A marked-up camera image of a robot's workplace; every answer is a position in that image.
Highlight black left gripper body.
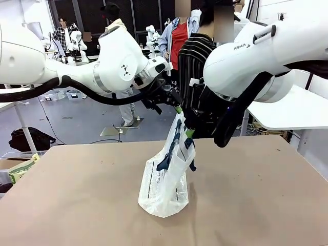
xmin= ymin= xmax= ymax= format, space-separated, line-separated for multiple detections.
xmin=133 ymin=76 xmax=181 ymax=115

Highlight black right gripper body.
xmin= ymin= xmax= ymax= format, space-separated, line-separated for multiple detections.
xmin=189 ymin=78 xmax=229 ymax=124

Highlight translucent navy-handled shopping bag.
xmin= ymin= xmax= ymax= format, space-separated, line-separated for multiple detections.
xmin=137 ymin=112 xmax=197 ymax=219

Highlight black bag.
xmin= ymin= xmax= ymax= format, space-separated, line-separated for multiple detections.
xmin=8 ymin=127 xmax=56 ymax=152

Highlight person in striped shirt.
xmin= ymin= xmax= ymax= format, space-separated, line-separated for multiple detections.
xmin=178 ymin=0 xmax=235 ymax=140

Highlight seated person dark clothes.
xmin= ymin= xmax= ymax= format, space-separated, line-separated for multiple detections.
xmin=83 ymin=31 xmax=99 ymax=56

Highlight large white side table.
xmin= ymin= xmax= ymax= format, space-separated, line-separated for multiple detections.
xmin=247 ymin=84 xmax=328 ymax=131

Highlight person in plaid shirt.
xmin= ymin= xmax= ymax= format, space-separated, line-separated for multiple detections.
xmin=52 ymin=17 xmax=75 ymax=52

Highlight small white side table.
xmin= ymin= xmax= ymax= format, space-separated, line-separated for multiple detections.
xmin=0 ymin=87 xmax=38 ymax=154

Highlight green printed carton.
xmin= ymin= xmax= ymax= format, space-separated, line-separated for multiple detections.
xmin=9 ymin=153 xmax=41 ymax=185

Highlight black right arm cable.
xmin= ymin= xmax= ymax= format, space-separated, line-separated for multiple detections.
xmin=214 ymin=73 xmax=274 ymax=148

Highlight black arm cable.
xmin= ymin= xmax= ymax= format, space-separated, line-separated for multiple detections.
xmin=214 ymin=73 xmax=274 ymax=148
xmin=0 ymin=75 xmax=144 ymax=106

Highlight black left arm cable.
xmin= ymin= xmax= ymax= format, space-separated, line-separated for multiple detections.
xmin=0 ymin=75 xmax=144 ymax=106

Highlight metal mannequin base plate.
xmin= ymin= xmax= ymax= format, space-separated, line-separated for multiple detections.
xmin=99 ymin=117 xmax=146 ymax=137

